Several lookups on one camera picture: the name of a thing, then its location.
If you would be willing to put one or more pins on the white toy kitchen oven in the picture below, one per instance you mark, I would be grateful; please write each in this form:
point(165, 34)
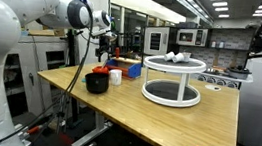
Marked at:
point(155, 40)

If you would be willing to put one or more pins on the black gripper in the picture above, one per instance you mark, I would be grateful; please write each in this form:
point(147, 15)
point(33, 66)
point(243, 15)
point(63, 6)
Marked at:
point(103, 47)

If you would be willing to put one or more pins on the white toy microwave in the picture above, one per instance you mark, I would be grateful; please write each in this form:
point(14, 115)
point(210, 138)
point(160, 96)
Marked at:
point(191, 36)

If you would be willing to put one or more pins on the red toy peg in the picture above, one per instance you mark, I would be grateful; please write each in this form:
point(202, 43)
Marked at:
point(117, 52)

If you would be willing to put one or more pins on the white mug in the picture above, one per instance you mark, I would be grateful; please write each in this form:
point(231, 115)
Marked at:
point(115, 77)

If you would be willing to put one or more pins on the red toy teapot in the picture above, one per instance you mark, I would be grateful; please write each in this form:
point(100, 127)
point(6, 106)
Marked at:
point(100, 69)

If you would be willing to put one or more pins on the green black tripod stand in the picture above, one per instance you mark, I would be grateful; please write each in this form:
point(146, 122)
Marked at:
point(70, 52)

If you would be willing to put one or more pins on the teal round lid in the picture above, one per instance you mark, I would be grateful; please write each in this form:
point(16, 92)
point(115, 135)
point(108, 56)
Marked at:
point(83, 80)

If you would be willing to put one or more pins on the brown cardboard box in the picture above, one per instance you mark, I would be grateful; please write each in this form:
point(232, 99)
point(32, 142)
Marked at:
point(42, 32)

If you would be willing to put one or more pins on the white two-tier round stand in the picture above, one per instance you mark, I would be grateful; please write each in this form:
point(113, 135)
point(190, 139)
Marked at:
point(173, 68)

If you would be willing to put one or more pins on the pale toy kitchen jar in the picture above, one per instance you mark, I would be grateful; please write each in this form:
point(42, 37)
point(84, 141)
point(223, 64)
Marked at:
point(186, 56)

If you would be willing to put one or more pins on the small white cup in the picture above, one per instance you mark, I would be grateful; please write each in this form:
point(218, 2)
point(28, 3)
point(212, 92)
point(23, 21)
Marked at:
point(178, 57)
point(168, 56)

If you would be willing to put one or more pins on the toy kitchen sink counter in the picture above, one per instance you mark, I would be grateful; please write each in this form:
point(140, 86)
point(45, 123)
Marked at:
point(217, 79)

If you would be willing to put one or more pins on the blue wooden peg bench toy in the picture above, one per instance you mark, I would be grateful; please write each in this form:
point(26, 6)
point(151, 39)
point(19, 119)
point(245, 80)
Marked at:
point(134, 70)

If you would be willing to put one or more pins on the dark toy pot with lid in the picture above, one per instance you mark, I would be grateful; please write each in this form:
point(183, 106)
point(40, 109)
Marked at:
point(238, 72)

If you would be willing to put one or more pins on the grey storage cabinet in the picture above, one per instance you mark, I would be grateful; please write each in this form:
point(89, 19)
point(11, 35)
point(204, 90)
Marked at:
point(47, 72)

